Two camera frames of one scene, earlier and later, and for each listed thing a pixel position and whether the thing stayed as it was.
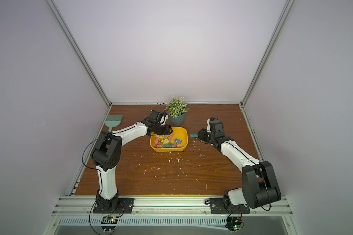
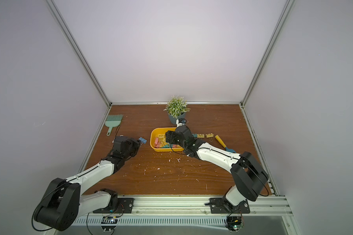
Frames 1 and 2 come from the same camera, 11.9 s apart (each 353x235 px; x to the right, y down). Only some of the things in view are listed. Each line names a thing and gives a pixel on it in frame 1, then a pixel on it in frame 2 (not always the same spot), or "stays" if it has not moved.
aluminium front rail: [83, 206] stays
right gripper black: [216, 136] -> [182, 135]
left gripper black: [167, 129] -> [135, 143]
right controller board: [233, 223] stays
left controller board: [109, 220] stays
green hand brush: [113, 121] stays
